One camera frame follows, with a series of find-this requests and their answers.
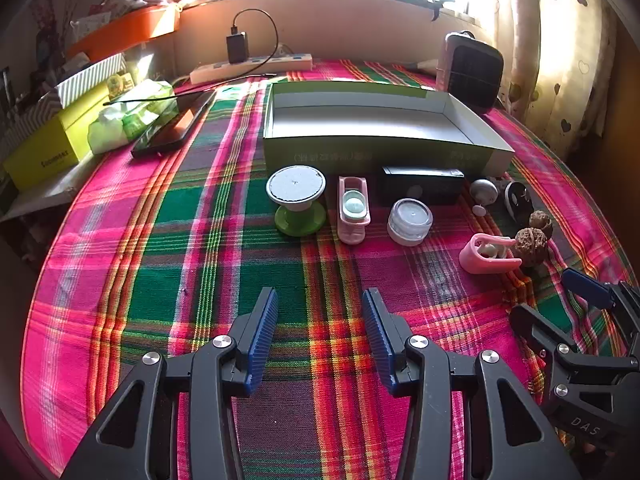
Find striped box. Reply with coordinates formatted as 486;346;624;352
54;52;126;109

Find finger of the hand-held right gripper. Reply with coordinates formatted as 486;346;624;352
561;268;640;356
510;304;640;401

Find heart-print curtain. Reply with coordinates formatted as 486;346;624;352
495;0;618;161

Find brown walnut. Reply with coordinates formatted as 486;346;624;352
529;211;555;241
515;227;550;266

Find dried flower branches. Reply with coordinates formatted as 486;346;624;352
30;0;86;61

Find green tissue pack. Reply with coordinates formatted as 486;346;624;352
87;80;176;155

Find black charger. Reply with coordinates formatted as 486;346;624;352
226;32;249;64

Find yellow-green box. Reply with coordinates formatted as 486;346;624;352
2;85;116;192

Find black remote control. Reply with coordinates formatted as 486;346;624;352
131;89;217;157

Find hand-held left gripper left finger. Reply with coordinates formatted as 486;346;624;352
60;287;279;480

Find black oval device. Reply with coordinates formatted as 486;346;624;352
502;180;533;221

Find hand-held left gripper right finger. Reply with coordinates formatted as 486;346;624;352
362;288;583;480

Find pink plastic clip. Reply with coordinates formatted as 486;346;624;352
459;232;523;275

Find grey portable heater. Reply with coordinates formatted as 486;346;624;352
436;31;505;116

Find green and white suction stand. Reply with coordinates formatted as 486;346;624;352
266;166;328;237

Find pink clip with green roller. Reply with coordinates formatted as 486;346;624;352
336;175;372;245

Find white power strip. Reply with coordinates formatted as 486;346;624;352
189;52;314;86

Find green cardboard box tray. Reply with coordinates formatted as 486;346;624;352
262;80;516;177

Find plaid tablecloth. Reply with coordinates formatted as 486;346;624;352
20;59;631;480

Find orange tray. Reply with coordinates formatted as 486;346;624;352
67;4;182;61

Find black rectangular case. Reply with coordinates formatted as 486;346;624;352
376;165;466;207

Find white mushroom-shaped knob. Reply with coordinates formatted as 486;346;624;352
469;178;499;217

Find black charging cable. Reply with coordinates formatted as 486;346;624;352
102;8;279;107

